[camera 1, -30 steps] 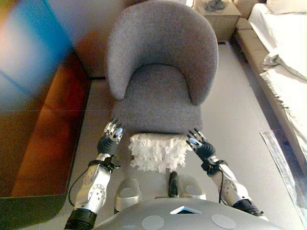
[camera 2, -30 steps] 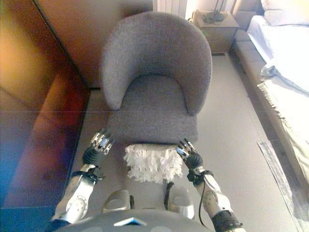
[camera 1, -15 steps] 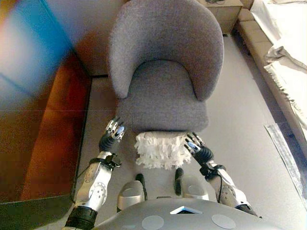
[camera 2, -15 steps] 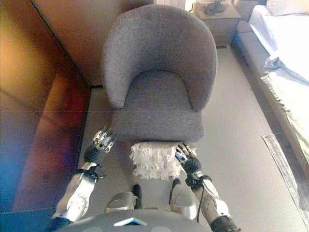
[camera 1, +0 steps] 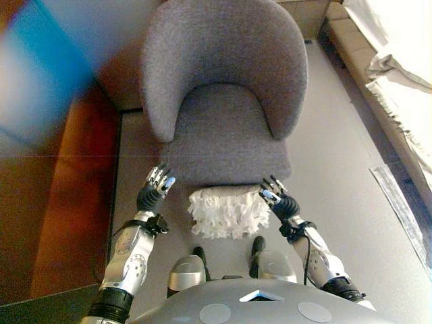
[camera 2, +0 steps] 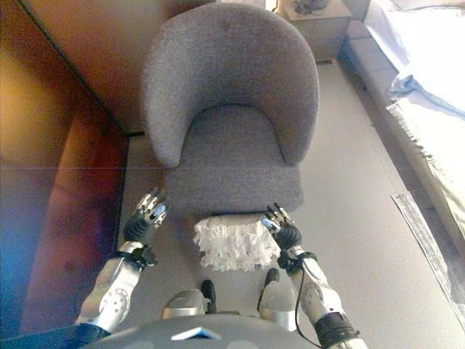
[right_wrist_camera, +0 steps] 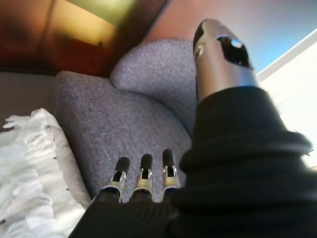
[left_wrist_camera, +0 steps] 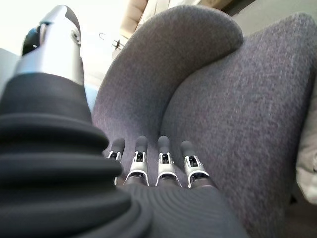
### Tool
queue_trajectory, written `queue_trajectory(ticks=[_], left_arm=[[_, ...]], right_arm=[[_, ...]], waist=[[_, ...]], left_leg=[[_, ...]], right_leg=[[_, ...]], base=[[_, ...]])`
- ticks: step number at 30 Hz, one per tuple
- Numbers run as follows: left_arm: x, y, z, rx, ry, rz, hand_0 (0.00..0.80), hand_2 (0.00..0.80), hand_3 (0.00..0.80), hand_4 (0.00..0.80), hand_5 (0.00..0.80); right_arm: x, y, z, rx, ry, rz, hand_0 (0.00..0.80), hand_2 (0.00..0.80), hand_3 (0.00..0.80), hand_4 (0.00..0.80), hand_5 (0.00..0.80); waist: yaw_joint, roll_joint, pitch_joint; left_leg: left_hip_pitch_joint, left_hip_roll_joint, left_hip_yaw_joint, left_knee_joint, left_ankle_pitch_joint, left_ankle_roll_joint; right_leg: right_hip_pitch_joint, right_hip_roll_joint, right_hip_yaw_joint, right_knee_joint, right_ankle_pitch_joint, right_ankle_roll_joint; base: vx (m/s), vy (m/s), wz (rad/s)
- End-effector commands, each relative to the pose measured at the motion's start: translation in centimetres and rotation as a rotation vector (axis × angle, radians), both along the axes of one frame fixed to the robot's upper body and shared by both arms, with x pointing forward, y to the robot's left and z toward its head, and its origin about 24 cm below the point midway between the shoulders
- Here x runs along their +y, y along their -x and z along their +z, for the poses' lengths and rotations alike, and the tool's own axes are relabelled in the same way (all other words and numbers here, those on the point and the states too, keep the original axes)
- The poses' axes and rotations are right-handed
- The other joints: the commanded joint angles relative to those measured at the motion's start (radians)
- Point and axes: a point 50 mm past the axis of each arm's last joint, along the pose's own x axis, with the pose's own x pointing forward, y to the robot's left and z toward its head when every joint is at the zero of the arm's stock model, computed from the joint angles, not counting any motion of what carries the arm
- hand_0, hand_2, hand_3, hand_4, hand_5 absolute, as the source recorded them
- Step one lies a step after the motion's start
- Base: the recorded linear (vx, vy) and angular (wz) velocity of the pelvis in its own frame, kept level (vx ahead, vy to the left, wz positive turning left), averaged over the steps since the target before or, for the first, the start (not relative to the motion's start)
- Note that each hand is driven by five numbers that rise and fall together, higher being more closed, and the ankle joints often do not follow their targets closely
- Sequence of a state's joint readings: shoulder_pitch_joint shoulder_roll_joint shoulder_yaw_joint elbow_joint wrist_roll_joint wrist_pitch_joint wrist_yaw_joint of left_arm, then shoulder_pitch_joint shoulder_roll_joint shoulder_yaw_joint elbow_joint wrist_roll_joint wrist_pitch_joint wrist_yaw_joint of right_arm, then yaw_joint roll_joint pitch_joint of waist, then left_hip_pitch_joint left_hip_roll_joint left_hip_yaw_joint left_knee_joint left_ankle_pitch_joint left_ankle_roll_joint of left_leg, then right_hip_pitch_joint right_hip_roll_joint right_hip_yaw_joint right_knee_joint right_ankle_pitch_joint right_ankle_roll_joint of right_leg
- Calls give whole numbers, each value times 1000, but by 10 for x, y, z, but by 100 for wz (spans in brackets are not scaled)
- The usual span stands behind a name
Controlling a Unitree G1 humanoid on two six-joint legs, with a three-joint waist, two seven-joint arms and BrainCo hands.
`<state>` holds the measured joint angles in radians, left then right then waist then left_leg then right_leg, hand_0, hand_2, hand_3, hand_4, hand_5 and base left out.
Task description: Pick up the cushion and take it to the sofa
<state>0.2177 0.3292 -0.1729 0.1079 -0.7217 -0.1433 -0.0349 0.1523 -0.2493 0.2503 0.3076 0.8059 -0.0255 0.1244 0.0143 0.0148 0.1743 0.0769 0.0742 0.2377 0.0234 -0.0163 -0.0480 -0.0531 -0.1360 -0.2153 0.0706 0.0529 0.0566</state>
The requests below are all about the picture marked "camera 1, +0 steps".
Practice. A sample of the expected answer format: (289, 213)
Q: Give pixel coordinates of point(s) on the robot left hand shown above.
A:
(150, 199)

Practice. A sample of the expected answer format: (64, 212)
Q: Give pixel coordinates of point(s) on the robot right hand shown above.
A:
(285, 206)

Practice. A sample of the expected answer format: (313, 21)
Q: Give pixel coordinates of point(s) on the white fringed cushion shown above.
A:
(226, 212)

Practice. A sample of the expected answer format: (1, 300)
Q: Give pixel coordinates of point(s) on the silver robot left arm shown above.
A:
(128, 256)

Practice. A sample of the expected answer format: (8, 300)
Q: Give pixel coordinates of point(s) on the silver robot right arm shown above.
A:
(324, 260)

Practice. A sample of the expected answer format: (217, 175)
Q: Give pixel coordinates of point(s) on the black robot right foot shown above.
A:
(258, 246)

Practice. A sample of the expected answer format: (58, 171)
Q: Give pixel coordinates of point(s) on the black robot foot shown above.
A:
(258, 246)
(200, 254)

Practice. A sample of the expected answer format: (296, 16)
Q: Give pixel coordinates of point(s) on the silver robot right leg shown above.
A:
(278, 266)

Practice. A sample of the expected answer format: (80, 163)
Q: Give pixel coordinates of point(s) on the silver robot leg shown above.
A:
(278, 266)
(187, 273)

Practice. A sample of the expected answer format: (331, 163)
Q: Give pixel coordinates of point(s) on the black robot left foot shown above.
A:
(200, 254)

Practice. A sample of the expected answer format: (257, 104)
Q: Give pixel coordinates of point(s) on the silver robot left leg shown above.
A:
(187, 273)

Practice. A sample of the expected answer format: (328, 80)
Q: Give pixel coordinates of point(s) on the reddish brown wooden table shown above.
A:
(60, 202)

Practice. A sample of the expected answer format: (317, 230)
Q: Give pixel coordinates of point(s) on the grey robot torso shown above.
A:
(263, 307)

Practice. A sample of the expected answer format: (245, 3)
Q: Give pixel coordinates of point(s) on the grey striped rug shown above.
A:
(401, 206)

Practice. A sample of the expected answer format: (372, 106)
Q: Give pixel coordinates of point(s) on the grey fabric armchair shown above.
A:
(219, 50)

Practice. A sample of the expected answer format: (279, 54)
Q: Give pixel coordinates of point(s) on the white fringed throw blanket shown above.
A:
(398, 33)

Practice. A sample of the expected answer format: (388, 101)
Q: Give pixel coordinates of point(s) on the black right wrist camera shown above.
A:
(290, 231)

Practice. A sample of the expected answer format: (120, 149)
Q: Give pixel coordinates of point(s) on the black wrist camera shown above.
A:
(290, 231)
(157, 224)

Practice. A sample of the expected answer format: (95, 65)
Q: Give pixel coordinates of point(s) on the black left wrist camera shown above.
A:
(157, 224)

